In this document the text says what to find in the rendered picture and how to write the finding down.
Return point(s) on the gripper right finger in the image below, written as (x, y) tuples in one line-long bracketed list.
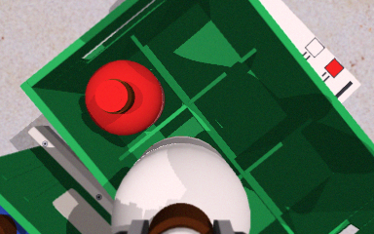
[(221, 226)]

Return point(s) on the white paper pick list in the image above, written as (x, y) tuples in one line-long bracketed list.
[(338, 79)]

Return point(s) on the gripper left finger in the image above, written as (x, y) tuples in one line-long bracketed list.
[(138, 226)]

